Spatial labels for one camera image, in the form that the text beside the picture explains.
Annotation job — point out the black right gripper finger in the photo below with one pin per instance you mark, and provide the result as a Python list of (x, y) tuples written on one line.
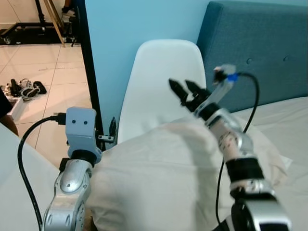
[(179, 91), (195, 89)]

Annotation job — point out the blue-grey padded headboard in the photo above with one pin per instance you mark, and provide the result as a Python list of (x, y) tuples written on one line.
[(269, 43)]

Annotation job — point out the wooden stand leg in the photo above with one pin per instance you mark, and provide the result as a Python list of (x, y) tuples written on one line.
[(54, 24)]

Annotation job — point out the white plastic chair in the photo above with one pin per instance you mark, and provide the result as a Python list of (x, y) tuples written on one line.
[(159, 77)]

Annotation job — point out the white bed sheet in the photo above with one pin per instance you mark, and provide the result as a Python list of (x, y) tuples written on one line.
[(293, 130)]

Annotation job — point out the small white box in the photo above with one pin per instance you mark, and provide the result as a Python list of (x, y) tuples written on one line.
[(16, 108)]

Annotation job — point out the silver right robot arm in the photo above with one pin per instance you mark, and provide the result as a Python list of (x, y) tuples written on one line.
[(236, 139)]

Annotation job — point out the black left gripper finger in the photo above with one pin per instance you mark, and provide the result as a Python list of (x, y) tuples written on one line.
[(113, 127)]

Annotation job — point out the black shoe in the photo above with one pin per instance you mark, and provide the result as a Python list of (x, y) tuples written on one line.
[(39, 88)]

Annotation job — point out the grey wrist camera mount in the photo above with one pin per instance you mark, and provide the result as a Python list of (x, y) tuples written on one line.
[(219, 89), (81, 127)]

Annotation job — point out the black floor platform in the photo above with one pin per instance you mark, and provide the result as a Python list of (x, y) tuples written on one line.
[(29, 31)]

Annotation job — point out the black partition edge post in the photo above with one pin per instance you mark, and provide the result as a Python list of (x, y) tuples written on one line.
[(87, 57)]

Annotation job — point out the pale soft pillow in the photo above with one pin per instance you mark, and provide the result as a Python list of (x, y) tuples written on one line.
[(159, 173)]

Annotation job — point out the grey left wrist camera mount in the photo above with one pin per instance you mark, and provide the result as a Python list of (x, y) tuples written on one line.
[(81, 127)]

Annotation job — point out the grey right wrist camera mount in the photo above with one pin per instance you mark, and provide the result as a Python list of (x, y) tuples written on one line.
[(219, 89)]

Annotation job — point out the white smooth furniture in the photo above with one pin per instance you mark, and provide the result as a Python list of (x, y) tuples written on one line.
[(14, 192)]

